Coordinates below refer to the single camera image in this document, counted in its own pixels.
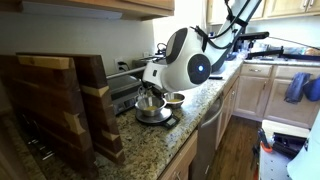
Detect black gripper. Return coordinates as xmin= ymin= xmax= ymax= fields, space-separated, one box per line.
xmin=146 ymin=85 xmax=168 ymax=100

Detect large steel bowl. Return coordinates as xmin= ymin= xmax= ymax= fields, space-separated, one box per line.
xmin=134 ymin=96 xmax=168 ymax=118

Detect small steel bowl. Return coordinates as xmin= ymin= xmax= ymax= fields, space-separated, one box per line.
xmin=163 ymin=92 xmax=186 ymax=109

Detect stainless panini grill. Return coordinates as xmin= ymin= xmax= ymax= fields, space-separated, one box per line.
xmin=106 ymin=66 xmax=149 ymax=117

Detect black steel kitchen scale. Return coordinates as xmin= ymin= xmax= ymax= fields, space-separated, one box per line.
xmin=134 ymin=106 xmax=181 ymax=130

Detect stainless steel toaster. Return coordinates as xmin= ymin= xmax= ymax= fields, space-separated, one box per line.
xmin=132 ymin=54 xmax=168 ymax=69

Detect black power plug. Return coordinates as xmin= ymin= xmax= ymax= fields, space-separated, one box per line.
xmin=117 ymin=60 xmax=131 ymax=72

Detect dark wood cutting board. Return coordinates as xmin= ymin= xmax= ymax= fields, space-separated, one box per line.
xmin=0 ymin=54 xmax=99 ymax=179
xmin=15 ymin=52 xmax=126 ymax=166

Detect stainless dishwasher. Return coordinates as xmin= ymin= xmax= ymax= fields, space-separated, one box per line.
xmin=189 ymin=94 xmax=225 ymax=180

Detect narrow cream base cabinet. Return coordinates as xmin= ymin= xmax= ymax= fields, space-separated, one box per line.
xmin=215 ymin=78 xmax=240 ymax=149

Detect wooden drawer cabinet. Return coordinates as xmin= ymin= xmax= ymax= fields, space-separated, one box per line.
xmin=158 ymin=129 xmax=199 ymax=180

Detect white perforated robot cart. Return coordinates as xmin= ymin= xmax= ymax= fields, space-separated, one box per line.
xmin=258 ymin=119 xmax=313 ymax=180

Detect dark blue hanging towel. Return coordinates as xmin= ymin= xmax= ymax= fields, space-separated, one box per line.
xmin=283 ymin=72 xmax=312 ymax=105

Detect bright blue hanging cloth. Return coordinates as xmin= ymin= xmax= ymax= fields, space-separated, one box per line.
xmin=302 ymin=76 xmax=320 ymax=103

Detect brown rounded item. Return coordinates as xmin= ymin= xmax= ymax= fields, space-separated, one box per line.
xmin=304 ymin=47 xmax=320 ymax=57

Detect wooden wall cabinet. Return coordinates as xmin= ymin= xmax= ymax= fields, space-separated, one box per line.
xmin=0 ymin=0 xmax=176 ymax=22

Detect black stereo camera bar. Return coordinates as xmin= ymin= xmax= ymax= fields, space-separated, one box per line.
xmin=239 ymin=31 xmax=270 ymax=41

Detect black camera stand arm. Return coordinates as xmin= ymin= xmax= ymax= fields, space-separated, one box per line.
xmin=233 ymin=24 xmax=320 ymax=63

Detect orange handled tool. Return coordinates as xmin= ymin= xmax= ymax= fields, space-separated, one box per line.
xmin=257 ymin=128 xmax=274 ymax=154

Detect light wood wall cabinets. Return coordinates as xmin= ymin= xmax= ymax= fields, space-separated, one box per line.
xmin=206 ymin=0 xmax=320 ymax=24

